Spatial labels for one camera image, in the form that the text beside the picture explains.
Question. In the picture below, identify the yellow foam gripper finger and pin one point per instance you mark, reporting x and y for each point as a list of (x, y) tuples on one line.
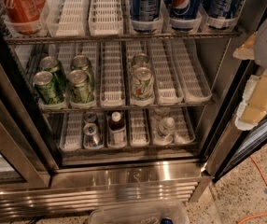
[(253, 107), (246, 51)]

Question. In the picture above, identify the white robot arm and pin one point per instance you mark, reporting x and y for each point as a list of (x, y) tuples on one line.
[(260, 48)]

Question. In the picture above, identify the blue pepsi can right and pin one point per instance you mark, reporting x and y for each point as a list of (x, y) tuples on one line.
[(222, 13)]

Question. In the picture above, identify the blue pepsi can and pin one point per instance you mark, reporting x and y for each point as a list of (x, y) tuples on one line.
[(222, 13), (183, 14), (144, 14)]

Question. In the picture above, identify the blue pepsi can middle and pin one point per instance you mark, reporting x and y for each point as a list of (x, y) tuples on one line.
[(183, 14)]

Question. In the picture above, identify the white green can rear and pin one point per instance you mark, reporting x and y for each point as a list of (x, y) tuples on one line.
[(140, 60)]

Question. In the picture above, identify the white green can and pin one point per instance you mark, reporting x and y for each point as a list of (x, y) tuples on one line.
[(140, 60), (142, 84)]

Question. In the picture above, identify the white green can front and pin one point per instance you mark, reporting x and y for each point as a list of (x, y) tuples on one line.
[(142, 84)]

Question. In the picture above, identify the blue pepsi can left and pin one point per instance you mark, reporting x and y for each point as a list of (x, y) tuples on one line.
[(144, 14)]

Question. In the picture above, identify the stainless steel fridge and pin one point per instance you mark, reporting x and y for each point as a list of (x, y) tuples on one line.
[(45, 170)]

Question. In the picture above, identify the blue can in bin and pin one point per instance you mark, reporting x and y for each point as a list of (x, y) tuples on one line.
[(166, 220)]

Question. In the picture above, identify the green can rear right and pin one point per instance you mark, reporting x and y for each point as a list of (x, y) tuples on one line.
[(82, 62)]

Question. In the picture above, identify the green can front right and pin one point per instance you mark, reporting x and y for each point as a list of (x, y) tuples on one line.
[(80, 87)]

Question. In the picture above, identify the silver can rear bottom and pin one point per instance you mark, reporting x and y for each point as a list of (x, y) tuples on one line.
[(90, 117)]

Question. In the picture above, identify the blue silver can front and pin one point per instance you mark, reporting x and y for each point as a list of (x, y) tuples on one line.
[(92, 138)]

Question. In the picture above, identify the green can rear left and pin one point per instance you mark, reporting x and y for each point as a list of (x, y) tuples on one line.
[(54, 66)]

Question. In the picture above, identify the green can front left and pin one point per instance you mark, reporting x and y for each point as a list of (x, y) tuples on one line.
[(47, 87)]

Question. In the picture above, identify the red coca-cola can front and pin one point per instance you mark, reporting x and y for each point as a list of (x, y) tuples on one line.
[(23, 14)]

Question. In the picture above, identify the clear water bottle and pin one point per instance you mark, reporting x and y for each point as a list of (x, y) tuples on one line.
[(165, 131)]

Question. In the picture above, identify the clear plastic bin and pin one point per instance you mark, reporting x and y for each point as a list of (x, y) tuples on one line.
[(141, 213)]

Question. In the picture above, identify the brown bottle white cap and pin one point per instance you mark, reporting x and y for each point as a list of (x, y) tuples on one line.
[(117, 130)]

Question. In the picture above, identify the middle wire shelf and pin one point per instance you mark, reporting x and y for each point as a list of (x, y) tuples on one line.
[(99, 108)]

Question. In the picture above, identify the wire shelf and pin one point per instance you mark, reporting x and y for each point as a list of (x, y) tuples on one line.
[(31, 40), (99, 108)]

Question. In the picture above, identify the top wire shelf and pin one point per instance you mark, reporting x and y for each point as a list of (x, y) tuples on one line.
[(31, 40)]

